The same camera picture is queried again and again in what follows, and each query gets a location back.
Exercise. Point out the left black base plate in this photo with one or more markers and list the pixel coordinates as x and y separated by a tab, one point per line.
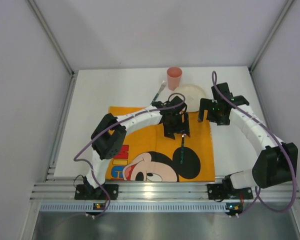
84	192

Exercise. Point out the spoon with teal handle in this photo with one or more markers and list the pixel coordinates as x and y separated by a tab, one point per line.
182	148

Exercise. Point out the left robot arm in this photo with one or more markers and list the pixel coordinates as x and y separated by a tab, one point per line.
108	137

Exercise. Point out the orange cartoon placemat cloth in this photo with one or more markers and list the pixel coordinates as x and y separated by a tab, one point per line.
148	156

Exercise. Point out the cream round plate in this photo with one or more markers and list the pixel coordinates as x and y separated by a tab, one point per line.
193	94

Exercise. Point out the aluminium rail frame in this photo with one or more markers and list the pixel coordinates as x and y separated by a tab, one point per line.
64	190

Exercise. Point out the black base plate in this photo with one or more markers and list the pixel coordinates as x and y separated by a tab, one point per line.
84	192
217	192

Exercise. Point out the fork with teal handle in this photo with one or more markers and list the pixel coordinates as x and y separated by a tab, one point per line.
162	87

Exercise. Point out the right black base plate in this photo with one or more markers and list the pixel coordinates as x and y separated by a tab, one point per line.
217	192

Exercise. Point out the perforated cable duct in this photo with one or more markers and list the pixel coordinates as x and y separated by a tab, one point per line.
141	207

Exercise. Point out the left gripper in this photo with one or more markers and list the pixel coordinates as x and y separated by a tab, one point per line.
177	128

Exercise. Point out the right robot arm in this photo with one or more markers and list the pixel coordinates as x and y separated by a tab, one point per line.
276	161

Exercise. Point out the pink plastic cup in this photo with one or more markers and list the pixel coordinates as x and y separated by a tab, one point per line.
174	75

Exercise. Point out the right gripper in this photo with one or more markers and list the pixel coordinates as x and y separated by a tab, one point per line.
208	110

